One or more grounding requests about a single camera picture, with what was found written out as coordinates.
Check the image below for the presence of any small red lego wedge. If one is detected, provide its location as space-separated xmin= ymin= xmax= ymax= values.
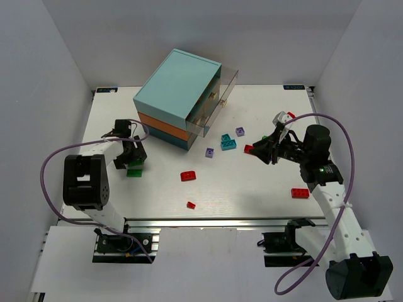
xmin=186 ymin=202 xmax=196 ymax=210

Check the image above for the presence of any red 2x3 lego brick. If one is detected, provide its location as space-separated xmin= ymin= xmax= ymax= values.
xmin=291 ymin=188 xmax=310 ymax=199

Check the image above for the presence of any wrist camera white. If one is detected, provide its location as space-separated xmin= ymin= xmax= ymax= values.
xmin=273 ymin=111 xmax=293 ymax=126
xmin=101 ymin=120 xmax=132 ymax=138

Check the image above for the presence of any green lego plate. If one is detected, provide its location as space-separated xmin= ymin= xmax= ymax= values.
xmin=128 ymin=159 xmax=144 ymax=169
xmin=126 ymin=169 xmax=143 ymax=177

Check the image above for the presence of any clear top drawer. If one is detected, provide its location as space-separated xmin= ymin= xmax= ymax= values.
xmin=186 ymin=66 xmax=239 ymax=137

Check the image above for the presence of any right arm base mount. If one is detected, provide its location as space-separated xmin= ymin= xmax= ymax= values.
xmin=256 ymin=218 xmax=325 ymax=269

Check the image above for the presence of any purple lego brick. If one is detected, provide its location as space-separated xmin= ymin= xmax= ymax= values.
xmin=236 ymin=127 xmax=245 ymax=137
xmin=205 ymin=148 xmax=214 ymax=158

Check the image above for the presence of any purple lego brick right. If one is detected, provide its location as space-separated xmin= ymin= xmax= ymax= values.
xmin=236 ymin=127 xmax=245 ymax=137

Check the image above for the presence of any red curved lego centre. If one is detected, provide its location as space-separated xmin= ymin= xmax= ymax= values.
xmin=180 ymin=171 xmax=196 ymax=182

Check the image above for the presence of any left blue table label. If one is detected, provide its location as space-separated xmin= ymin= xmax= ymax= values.
xmin=95 ymin=87 xmax=118 ymax=94

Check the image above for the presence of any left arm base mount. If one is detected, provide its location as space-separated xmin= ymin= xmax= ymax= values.
xmin=92 ymin=223 xmax=161 ymax=264

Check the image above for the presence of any blue table label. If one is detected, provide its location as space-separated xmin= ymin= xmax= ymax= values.
xmin=283 ymin=84 xmax=305 ymax=91
xmin=95 ymin=87 xmax=118 ymax=94

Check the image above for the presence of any small teal lego brick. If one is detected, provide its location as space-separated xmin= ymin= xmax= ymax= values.
xmin=221 ymin=133 xmax=231 ymax=142

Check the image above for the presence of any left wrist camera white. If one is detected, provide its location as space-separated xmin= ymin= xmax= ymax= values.
xmin=101 ymin=120 xmax=132 ymax=138

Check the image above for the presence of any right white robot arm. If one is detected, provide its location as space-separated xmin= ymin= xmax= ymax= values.
xmin=251 ymin=122 xmax=393 ymax=300

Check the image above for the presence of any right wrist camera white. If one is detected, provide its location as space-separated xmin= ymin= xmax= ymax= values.
xmin=273 ymin=111 xmax=293 ymax=126

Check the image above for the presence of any red sloped lego brick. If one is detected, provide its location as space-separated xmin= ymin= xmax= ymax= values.
xmin=244 ymin=145 xmax=254 ymax=155

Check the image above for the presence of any right blue table label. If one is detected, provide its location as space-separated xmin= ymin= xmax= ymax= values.
xmin=283 ymin=84 xmax=305 ymax=91

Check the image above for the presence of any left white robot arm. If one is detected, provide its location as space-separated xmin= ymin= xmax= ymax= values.
xmin=63 ymin=135 xmax=147 ymax=232

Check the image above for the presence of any large teal lego brick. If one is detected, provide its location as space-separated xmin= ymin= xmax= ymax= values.
xmin=220 ymin=140 xmax=237 ymax=151

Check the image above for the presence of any teal orange drawer cabinet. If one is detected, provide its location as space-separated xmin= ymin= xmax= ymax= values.
xmin=133 ymin=48 xmax=222 ymax=151

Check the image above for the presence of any purple lego brick left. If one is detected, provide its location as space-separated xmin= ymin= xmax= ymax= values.
xmin=205 ymin=148 xmax=214 ymax=158

